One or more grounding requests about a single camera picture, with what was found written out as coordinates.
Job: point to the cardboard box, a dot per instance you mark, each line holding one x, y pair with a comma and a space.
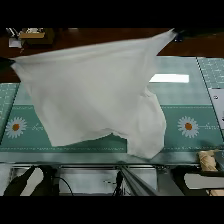
35, 35

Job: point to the silver frame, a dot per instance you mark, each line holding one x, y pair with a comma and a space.
140, 186

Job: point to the white T-shirt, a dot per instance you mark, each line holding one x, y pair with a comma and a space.
90, 86

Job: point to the beige garment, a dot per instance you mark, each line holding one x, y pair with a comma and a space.
207, 160

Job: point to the blue round object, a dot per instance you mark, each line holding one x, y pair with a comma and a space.
179, 38

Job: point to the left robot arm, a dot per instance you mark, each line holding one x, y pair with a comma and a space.
49, 181

